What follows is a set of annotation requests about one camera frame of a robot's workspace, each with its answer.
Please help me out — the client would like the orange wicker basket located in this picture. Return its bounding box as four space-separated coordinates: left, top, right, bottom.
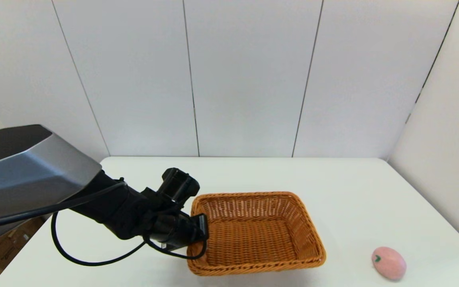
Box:
186 191 327 277

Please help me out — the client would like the pink peach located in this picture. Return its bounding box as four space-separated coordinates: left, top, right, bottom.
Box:
371 246 407 281

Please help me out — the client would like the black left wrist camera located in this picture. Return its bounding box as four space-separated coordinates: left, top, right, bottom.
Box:
157 167 200 208

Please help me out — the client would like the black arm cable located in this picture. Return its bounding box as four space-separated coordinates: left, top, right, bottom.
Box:
0 180 208 267

